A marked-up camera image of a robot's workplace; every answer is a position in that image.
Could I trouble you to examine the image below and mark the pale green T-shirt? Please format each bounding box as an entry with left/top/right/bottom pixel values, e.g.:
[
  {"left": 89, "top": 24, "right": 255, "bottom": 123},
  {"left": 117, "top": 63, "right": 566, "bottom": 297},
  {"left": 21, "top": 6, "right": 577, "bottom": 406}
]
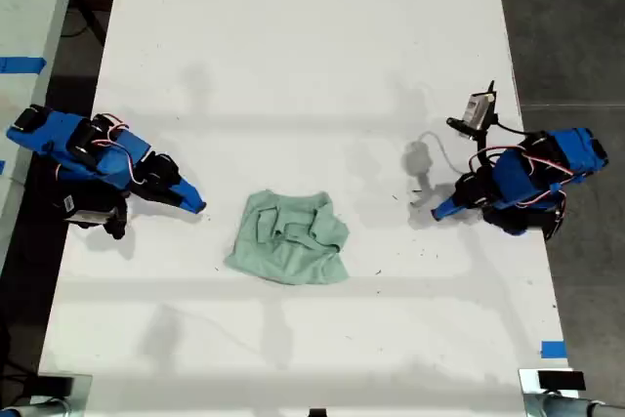
[{"left": 223, "top": 188, "right": 352, "bottom": 286}]

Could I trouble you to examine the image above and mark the short blue tape strip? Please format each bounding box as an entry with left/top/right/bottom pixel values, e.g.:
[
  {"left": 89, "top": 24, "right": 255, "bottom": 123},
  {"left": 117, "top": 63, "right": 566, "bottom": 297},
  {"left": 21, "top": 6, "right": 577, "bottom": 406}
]
[{"left": 540, "top": 339, "right": 568, "bottom": 359}]

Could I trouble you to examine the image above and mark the long blue tape strip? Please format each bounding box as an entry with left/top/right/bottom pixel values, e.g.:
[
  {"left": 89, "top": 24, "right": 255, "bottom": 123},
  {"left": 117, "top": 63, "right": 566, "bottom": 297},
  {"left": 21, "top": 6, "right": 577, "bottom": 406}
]
[{"left": 0, "top": 56, "right": 48, "bottom": 76}]

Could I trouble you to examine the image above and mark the pale side table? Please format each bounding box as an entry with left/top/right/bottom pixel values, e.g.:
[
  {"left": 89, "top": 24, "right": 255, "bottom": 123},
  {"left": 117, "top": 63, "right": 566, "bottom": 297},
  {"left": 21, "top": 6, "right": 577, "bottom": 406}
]
[{"left": 0, "top": 0, "right": 84, "bottom": 270}]

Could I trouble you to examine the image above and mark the small black box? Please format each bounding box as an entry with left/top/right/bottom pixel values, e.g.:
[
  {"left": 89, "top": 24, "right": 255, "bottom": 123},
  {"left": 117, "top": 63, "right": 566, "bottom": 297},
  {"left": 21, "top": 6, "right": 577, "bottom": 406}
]
[{"left": 35, "top": 376, "right": 75, "bottom": 396}]

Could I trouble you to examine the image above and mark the grey metal pipe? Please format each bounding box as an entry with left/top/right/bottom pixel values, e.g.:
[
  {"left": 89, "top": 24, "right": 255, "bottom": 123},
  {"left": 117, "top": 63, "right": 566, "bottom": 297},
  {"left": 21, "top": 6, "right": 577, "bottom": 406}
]
[
  {"left": 0, "top": 399, "right": 70, "bottom": 417},
  {"left": 540, "top": 395, "right": 625, "bottom": 417}
]

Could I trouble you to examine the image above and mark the black camera stalk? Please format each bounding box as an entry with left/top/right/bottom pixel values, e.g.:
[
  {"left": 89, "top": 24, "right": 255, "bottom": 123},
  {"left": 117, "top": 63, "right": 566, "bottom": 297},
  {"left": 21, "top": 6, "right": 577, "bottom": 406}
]
[
  {"left": 445, "top": 115, "right": 491, "bottom": 170},
  {"left": 104, "top": 196, "right": 130, "bottom": 241}
]

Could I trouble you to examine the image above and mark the black camera cable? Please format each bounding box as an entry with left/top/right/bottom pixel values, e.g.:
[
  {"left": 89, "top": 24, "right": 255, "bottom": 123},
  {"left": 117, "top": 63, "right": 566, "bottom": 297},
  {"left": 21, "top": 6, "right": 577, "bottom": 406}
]
[{"left": 494, "top": 119, "right": 533, "bottom": 137}]

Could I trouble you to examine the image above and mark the black camera box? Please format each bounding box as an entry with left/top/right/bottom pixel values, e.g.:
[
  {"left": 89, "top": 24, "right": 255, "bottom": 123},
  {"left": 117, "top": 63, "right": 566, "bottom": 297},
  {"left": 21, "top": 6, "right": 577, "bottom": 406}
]
[
  {"left": 461, "top": 78, "right": 499, "bottom": 133},
  {"left": 60, "top": 190, "right": 119, "bottom": 229}
]

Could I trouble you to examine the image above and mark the dark floor cable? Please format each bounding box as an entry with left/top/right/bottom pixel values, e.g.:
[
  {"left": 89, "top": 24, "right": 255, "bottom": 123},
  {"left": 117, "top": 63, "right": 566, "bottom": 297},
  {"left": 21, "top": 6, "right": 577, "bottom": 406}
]
[{"left": 62, "top": 0, "right": 107, "bottom": 48}]

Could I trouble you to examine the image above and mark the metal corner bracket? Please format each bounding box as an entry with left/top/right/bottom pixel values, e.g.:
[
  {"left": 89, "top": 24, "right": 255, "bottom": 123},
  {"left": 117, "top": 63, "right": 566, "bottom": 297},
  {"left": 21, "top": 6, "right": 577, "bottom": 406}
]
[
  {"left": 518, "top": 367, "right": 588, "bottom": 417},
  {"left": 35, "top": 373, "right": 95, "bottom": 417}
]

